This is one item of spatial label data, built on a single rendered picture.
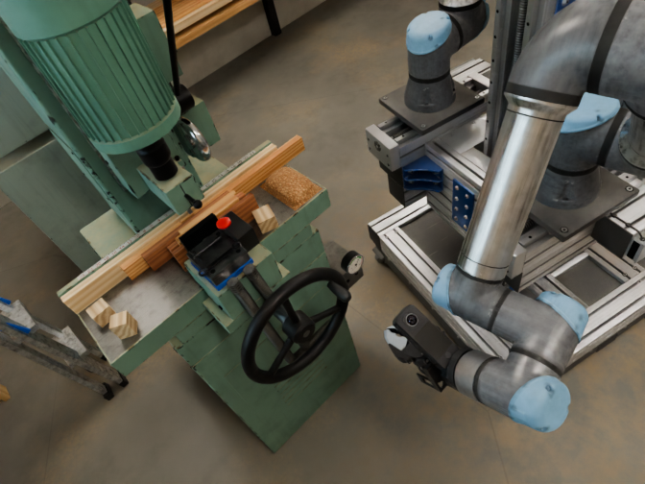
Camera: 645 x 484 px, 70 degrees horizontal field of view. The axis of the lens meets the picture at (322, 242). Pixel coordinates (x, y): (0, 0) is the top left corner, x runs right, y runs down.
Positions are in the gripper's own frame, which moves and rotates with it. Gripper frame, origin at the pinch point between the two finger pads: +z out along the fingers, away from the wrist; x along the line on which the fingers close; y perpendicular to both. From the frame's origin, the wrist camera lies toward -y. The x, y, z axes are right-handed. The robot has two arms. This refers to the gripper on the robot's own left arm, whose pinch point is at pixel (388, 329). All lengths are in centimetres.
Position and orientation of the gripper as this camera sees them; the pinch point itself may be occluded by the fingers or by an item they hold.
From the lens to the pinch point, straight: 94.5
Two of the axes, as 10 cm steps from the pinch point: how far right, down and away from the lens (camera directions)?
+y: 5.1, 7.8, 3.7
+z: -4.8, -1.0, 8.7
